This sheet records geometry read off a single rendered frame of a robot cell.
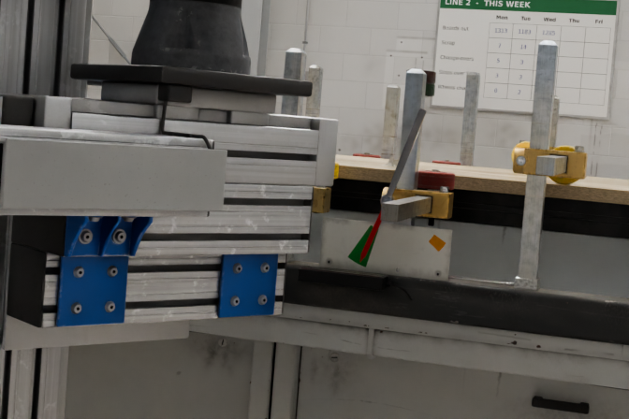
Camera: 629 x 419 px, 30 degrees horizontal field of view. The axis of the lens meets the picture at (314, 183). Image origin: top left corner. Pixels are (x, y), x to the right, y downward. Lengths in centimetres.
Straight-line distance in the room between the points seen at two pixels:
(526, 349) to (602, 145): 713
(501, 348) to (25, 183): 134
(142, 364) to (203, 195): 153
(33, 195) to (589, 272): 153
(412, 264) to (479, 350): 21
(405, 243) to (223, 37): 96
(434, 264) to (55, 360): 90
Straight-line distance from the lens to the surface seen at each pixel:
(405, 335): 236
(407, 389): 262
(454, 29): 966
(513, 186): 244
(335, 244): 234
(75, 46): 163
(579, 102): 943
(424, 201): 222
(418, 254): 230
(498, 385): 258
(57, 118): 134
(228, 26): 146
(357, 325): 237
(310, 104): 349
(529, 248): 228
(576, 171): 226
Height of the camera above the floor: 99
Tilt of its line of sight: 3 degrees down
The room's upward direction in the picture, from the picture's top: 5 degrees clockwise
